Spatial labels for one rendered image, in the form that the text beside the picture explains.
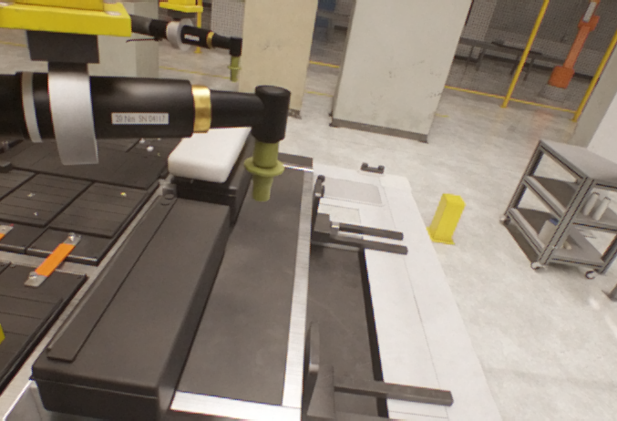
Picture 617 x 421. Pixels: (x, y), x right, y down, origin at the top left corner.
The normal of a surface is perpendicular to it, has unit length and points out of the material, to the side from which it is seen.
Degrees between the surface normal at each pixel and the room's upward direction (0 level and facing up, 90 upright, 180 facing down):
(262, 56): 90
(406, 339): 0
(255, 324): 0
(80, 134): 94
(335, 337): 0
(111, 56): 90
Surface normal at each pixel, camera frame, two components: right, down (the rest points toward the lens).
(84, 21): 0.41, 0.54
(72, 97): 0.44, 0.11
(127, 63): -0.04, 0.52
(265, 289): 0.16, -0.84
